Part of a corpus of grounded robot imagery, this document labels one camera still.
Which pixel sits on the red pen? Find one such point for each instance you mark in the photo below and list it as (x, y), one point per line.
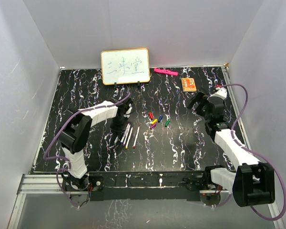
(136, 137)

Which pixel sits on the white board with yellow frame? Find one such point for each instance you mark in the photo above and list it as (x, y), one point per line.
(125, 66)

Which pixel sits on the yellow pen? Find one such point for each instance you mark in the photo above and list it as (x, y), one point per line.
(128, 139)

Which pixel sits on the pink plastic clip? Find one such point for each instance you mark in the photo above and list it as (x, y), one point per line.
(164, 71)

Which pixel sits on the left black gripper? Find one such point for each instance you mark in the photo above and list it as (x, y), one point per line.
(117, 132)

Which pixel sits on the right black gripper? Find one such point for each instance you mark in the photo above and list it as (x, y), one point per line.
(200, 98)

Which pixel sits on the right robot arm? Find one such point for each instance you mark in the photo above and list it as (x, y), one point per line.
(253, 183)

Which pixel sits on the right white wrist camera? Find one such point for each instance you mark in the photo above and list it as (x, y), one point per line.
(220, 92)

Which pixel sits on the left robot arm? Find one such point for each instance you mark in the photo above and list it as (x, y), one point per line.
(74, 136)

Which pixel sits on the blue pen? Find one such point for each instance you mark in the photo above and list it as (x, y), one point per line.
(125, 132)

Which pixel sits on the black front mounting bar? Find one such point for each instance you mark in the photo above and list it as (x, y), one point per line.
(156, 185)

